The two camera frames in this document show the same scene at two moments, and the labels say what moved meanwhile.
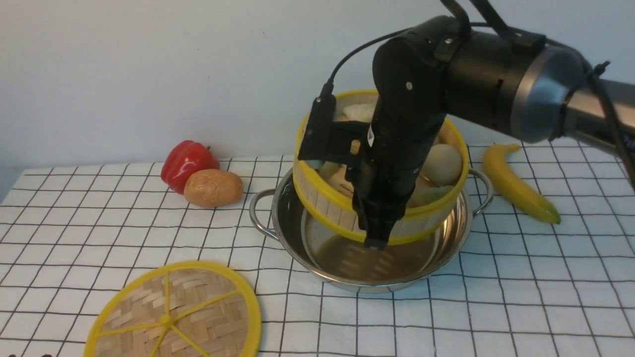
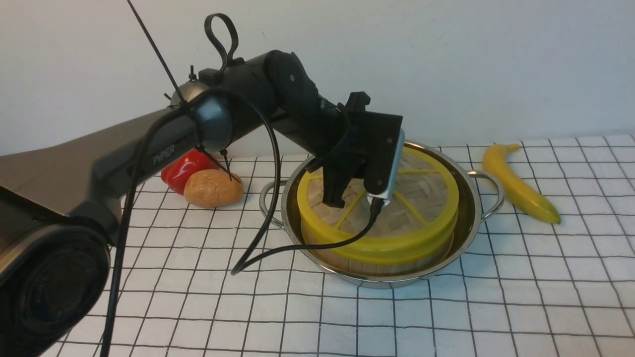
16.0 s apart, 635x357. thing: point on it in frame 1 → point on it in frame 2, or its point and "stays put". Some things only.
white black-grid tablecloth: x=527 y=288 stays put
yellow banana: x=515 y=185 stays put
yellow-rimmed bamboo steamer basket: x=324 y=193 → x=405 y=234
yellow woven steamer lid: x=198 y=309 → x=418 y=219
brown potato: x=214 y=188 stays put
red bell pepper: x=183 y=158 stays put
